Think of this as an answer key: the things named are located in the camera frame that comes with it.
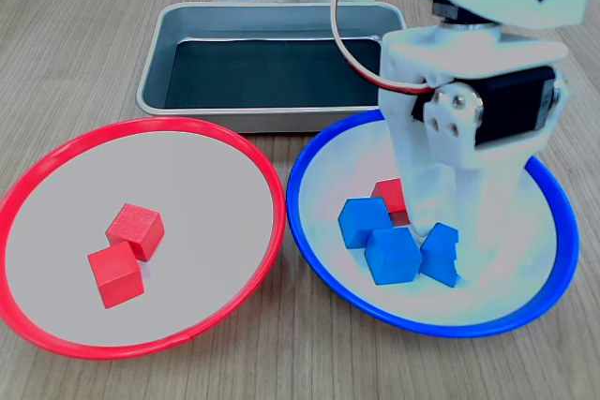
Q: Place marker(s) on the red cube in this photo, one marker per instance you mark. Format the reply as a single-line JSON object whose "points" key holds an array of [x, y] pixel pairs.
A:
{"points": [[135, 229], [391, 196], [115, 276]]}

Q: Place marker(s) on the blue cube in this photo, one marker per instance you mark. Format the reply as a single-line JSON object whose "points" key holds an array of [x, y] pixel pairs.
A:
{"points": [[436, 255], [391, 257], [358, 226]]}

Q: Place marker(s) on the blue-rimmed white plate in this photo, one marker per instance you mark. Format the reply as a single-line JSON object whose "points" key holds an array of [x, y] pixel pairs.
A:
{"points": [[515, 301]]}

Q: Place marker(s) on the black tray mat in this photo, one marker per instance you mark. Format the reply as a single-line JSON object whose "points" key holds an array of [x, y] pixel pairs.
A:
{"points": [[258, 77]]}

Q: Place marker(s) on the red-rimmed white plate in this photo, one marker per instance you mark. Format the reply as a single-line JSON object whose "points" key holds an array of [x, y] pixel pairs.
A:
{"points": [[197, 184]]}

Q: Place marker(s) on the steel tray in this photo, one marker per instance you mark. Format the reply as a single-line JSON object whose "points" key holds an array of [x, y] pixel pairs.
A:
{"points": [[154, 67]]}

